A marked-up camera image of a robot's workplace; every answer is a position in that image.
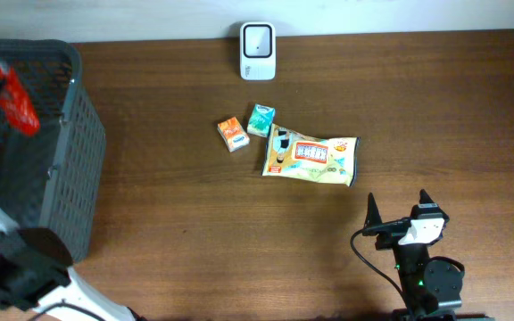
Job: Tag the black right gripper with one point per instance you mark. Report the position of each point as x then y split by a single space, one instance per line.
390 233

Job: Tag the teal tissue pack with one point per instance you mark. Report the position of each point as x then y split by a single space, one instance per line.
260 121

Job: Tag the orange tissue pack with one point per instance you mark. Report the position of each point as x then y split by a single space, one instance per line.
233 134

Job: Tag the yellow snack bag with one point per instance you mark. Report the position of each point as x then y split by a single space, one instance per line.
294 155

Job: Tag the red snack packet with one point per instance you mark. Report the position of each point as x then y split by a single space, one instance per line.
15 102

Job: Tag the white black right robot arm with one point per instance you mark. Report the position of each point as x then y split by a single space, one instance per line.
429 286

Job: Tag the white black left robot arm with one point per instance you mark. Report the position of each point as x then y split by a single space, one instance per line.
36 269

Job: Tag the grey plastic mesh basket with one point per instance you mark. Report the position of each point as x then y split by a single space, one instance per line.
51 179

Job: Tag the white barcode scanner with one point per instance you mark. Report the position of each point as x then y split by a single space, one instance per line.
258 51

